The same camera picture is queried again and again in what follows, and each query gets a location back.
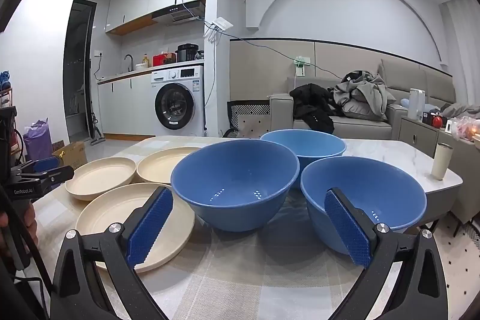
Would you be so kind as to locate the white dish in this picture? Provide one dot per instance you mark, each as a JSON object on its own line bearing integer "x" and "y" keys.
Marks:
{"x": 140, "y": 66}

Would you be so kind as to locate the dark glass door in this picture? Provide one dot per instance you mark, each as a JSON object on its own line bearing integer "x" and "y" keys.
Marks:
{"x": 77, "y": 72}

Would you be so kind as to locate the chrome faucet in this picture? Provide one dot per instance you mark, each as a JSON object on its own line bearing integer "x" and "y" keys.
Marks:
{"x": 129, "y": 61}

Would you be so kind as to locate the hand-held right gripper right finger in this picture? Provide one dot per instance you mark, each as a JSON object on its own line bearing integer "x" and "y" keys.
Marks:
{"x": 348, "y": 230}

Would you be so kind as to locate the beige plate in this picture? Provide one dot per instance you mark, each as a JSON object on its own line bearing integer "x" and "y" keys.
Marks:
{"x": 99, "y": 175}
{"x": 161, "y": 164}
{"x": 108, "y": 207}

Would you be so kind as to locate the beige tumbler cup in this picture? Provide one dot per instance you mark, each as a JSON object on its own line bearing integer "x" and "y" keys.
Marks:
{"x": 441, "y": 162}

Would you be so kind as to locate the grey sofa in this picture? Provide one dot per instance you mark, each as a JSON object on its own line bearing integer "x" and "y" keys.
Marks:
{"x": 412, "y": 80}

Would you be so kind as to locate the cardboard box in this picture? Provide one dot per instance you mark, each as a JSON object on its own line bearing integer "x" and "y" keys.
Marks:
{"x": 73, "y": 155}

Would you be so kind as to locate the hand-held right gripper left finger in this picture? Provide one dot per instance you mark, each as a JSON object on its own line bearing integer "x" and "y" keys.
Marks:
{"x": 150, "y": 226}

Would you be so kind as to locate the person's left hand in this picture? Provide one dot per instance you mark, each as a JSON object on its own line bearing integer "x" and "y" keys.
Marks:
{"x": 30, "y": 226}

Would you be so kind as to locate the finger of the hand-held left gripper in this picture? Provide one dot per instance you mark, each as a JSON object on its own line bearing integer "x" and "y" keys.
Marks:
{"x": 48, "y": 178}
{"x": 45, "y": 164}

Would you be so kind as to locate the black rice cooker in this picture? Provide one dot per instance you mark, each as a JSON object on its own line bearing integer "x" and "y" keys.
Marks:
{"x": 186, "y": 52}

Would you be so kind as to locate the yellow bottle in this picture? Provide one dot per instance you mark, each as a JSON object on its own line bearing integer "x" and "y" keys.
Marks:
{"x": 145, "y": 61}

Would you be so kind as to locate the white lower kitchen cabinets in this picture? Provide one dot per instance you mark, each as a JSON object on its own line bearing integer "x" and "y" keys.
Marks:
{"x": 123, "y": 106}

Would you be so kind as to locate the red box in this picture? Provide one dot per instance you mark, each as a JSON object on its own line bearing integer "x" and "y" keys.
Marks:
{"x": 163, "y": 60}

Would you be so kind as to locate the white kettle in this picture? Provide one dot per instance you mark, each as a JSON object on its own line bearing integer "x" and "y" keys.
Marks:
{"x": 415, "y": 104}

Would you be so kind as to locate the black chevron cushion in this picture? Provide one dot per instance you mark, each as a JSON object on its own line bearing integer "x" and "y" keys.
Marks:
{"x": 247, "y": 107}

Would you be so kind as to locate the grey blanket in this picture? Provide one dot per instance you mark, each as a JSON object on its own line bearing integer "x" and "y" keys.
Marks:
{"x": 463, "y": 110}

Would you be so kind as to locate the light blue pillow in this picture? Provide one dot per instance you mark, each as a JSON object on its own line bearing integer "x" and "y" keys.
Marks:
{"x": 404, "y": 102}

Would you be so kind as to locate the blue shoes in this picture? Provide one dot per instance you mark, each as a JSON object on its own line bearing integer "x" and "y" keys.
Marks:
{"x": 4, "y": 80}

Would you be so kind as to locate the red round object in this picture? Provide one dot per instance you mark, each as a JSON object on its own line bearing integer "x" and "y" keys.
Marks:
{"x": 437, "y": 121}

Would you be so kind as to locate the clear plastic bag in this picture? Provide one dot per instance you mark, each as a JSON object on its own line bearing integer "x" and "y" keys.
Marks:
{"x": 465, "y": 127}

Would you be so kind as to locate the green white wall charger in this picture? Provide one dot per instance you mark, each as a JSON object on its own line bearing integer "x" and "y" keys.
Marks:
{"x": 301, "y": 67}

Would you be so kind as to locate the grey clothes pile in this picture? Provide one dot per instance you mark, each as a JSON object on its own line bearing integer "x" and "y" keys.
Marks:
{"x": 363, "y": 95}

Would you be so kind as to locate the stick vacuum cleaner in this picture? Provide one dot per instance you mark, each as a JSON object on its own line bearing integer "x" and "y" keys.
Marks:
{"x": 96, "y": 134}

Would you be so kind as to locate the white washing machine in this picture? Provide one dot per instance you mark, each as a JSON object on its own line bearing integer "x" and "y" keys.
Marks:
{"x": 176, "y": 106}

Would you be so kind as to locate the purple bag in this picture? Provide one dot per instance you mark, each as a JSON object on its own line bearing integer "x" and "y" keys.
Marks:
{"x": 37, "y": 142}

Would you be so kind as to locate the white curtain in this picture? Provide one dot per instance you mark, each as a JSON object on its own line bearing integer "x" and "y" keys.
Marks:
{"x": 461, "y": 42}

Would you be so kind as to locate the white wall router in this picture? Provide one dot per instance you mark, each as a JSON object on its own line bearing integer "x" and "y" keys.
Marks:
{"x": 217, "y": 25}

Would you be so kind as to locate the black jacket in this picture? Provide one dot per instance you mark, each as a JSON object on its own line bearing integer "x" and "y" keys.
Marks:
{"x": 311, "y": 106}

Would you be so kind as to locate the light blue bowl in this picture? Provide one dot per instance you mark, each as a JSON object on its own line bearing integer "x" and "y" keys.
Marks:
{"x": 303, "y": 143}

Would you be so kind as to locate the black range hood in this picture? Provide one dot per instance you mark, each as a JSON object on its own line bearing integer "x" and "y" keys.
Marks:
{"x": 180, "y": 12}

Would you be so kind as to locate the white diamond print cushion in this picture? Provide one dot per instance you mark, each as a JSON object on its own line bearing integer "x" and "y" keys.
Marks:
{"x": 251, "y": 125}

